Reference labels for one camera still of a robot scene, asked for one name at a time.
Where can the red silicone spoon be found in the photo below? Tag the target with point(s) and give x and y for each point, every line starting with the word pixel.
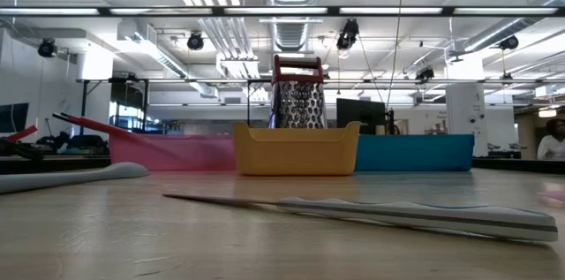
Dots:
pixel 103 129

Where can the pink mini spatula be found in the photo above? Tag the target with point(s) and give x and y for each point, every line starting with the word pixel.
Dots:
pixel 554 196

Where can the yellow plastic bin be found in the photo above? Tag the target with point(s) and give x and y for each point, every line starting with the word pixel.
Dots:
pixel 296 156

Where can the black computer monitor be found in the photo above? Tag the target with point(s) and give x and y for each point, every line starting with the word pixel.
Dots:
pixel 359 114

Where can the pink plastic tray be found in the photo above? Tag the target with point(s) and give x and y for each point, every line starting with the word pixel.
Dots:
pixel 176 154

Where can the blue plastic tray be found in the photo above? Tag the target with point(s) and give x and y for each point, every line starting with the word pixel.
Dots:
pixel 410 152

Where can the black metal rack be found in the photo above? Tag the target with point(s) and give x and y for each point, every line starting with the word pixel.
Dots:
pixel 145 103

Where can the white building column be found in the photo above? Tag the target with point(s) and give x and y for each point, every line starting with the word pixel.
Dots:
pixel 465 112

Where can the black equipment pile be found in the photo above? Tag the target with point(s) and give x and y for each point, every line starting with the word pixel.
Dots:
pixel 79 143

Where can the red black clamp tool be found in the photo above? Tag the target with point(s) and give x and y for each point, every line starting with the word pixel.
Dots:
pixel 17 134

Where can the person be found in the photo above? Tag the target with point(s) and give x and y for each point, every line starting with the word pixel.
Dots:
pixel 552 147

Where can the dark wall screen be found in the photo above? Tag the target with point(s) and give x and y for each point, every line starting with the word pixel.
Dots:
pixel 13 117

